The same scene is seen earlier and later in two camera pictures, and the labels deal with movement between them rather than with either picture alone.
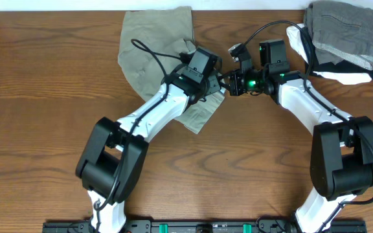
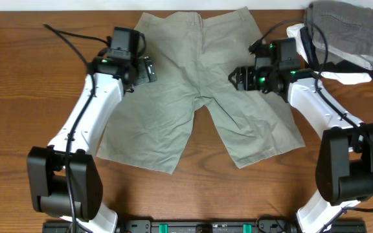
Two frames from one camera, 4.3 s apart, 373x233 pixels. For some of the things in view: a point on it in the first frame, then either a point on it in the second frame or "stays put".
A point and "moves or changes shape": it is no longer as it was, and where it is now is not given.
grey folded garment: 343,31 stays put
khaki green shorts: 150,42 moves or changes shape
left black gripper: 216,84 -> 144,76
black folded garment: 339,67 stays put
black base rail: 202,226 stays put
